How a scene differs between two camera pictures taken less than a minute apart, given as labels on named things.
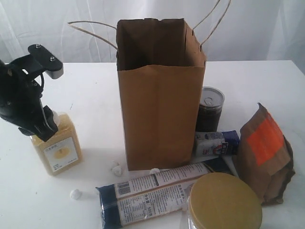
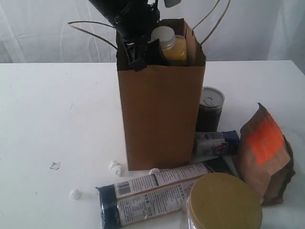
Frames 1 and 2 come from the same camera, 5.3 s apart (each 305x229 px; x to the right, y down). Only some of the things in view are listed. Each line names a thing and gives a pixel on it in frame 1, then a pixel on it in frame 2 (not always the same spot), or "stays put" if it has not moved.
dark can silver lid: (210, 109) stays put
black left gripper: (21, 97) -> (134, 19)
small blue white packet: (209, 145) stays put
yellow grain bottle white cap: (63, 150) -> (166, 35)
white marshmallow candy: (76, 194) stays put
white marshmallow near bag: (154, 171) stays put
